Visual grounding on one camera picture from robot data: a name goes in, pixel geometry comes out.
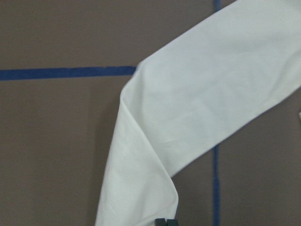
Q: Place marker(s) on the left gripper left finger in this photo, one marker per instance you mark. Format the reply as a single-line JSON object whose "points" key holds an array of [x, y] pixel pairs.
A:
{"points": [[160, 222]]}

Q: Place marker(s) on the cream long-sleeve printed shirt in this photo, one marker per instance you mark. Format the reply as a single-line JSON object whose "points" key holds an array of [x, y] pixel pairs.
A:
{"points": [[192, 94]]}

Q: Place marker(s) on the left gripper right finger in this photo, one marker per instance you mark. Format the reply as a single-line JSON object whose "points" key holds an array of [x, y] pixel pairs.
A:
{"points": [[172, 222]]}

